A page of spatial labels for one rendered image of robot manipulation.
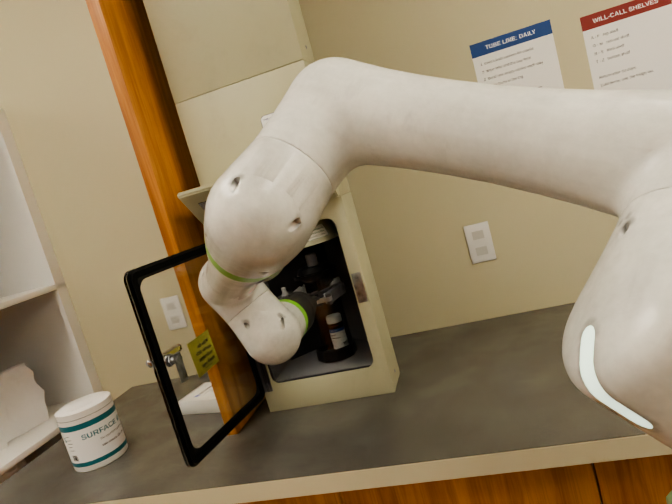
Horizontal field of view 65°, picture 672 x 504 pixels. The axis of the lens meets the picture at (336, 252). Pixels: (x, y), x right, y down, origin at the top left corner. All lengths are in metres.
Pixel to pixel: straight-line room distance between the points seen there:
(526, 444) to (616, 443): 0.14
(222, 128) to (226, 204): 0.71
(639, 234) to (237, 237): 0.36
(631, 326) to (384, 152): 0.32
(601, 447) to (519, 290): 0.73
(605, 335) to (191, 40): 1.10
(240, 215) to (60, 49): 1.55
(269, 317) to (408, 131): 0.51
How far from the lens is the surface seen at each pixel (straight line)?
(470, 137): 0.54
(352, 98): 0.60
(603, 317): 0.40
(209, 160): 1.28
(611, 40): 1.64
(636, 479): 1.07
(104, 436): 1.46
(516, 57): 1.60
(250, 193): 0.55
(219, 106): 1.26
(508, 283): 1.63
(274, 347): 0.97
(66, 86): 2.03
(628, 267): 0.42
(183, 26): 1.32
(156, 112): 1.34
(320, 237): 1.24
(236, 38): 1.26
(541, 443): 1.00
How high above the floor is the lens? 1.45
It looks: 8 degrees down
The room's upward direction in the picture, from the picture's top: 16 degrees counter-clockwise
